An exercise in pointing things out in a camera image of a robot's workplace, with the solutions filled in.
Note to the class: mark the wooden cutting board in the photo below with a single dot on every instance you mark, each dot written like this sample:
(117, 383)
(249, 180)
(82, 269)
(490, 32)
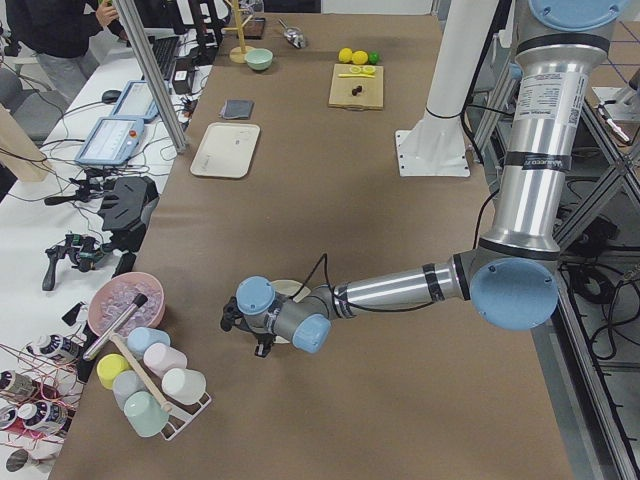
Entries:
(372, 97)

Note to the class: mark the yellow lemon far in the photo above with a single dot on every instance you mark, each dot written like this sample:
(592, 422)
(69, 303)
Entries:
(359, 57)

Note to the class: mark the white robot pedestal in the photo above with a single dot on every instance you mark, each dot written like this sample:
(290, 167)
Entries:
(435, 146)

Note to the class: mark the person in dark clothes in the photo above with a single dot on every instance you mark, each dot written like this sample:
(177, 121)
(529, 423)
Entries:
(59, 33)

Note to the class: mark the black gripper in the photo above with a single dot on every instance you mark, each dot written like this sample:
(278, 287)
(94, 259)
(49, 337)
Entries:
(263, 343)

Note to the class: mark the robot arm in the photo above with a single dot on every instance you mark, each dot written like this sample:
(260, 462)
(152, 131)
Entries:
(509, 274)

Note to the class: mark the green lime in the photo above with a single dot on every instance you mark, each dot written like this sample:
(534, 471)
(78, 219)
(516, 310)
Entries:
(373, 58)

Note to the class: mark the cream round plate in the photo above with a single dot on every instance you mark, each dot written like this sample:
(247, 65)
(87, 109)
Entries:
(287, 321)

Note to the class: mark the aluminium frame post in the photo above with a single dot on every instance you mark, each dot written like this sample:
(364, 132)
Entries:
(131, 21)

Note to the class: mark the black computer mouse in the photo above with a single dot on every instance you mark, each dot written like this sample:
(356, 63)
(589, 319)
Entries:
(111, 96)

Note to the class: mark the metal scoop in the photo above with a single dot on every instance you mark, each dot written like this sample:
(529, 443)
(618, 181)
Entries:
(293, 35)

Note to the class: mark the black keyboard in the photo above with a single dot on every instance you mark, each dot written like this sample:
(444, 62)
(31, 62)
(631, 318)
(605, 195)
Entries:
(164, 51)

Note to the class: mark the teach pendant far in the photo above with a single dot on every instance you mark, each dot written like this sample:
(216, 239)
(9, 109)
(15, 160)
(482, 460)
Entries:
(136, 100)

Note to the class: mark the white cup rack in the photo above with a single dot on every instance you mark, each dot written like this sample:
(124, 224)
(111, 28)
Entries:
(180, 415)

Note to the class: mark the pink bowl with ice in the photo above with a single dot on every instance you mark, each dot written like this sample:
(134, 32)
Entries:
(112, 299)

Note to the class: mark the light blue cup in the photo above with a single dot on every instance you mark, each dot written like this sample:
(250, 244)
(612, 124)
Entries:
(141, 338)

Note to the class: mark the grey folded cloth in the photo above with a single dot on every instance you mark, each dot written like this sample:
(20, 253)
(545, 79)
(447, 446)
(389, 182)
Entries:
(235, 109)

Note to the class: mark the grey cup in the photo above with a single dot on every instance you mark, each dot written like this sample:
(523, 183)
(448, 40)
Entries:
(125, 385)

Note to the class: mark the yellow plastic knife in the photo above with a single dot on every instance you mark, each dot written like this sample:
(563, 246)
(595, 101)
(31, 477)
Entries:
(358, 75)

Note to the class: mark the teach pendant near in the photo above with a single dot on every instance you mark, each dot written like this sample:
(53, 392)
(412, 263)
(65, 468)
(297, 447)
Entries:
(111, 142)

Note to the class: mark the mint green bowl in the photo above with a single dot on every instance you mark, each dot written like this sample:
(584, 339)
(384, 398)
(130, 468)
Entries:
(259, 59)

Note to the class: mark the cream rectangular tray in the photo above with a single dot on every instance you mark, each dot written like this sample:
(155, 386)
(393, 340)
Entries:
(226, 150)

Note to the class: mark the wooden cup stand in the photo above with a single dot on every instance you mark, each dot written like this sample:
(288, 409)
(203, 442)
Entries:
(241, 17)

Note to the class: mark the bottles in wire basket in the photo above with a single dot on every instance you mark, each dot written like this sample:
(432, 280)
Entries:
(40, 394)

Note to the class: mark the pink cup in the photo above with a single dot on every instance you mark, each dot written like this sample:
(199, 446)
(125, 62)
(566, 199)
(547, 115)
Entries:
(160, 358)

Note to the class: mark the white cup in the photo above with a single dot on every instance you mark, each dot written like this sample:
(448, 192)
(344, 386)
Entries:
(184, 385)

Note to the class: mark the yellow lemon near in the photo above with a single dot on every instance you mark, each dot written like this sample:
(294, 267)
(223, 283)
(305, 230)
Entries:
(345, 55)

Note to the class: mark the teach pendant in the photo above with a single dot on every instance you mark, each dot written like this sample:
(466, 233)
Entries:
(136, 100)
(111, 142)

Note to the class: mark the metal muddler tool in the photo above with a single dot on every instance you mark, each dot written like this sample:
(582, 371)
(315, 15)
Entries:
(91, 352)

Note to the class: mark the mint green cup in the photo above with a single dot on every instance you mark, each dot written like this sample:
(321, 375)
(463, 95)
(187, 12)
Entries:
(145, 414)

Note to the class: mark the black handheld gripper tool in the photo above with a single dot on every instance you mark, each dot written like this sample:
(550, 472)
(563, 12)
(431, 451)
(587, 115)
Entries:
(84, 252)

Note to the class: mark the yellow lemon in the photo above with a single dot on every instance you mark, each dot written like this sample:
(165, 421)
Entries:
(359, 57)
(345, 55)

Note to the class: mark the yellow cup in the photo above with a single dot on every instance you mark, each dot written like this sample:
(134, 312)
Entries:
(109, 367)

